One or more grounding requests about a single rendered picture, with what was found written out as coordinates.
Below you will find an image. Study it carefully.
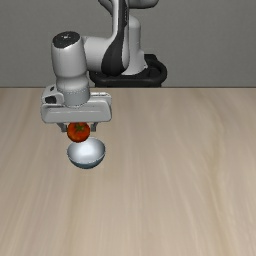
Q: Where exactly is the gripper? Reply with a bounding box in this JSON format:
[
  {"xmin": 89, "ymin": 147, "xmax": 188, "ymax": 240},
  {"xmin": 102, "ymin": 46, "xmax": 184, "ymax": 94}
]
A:
[{"xmin": 40, "ymin": 84, "xmax": 113, "ymax": 133}]

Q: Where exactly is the red tomato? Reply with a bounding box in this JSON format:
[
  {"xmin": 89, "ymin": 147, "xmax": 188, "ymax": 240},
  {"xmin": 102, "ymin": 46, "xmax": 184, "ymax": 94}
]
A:
[{"xmin": 66, "ymin": 122, "xmax": 91, "ymax": 144}]

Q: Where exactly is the grey bowl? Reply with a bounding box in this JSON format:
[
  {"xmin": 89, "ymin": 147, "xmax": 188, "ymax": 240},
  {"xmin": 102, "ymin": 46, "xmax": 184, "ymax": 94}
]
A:
[{"xmin": 66, "ymin": 137, "xmax": 107, "ymax": 170}]

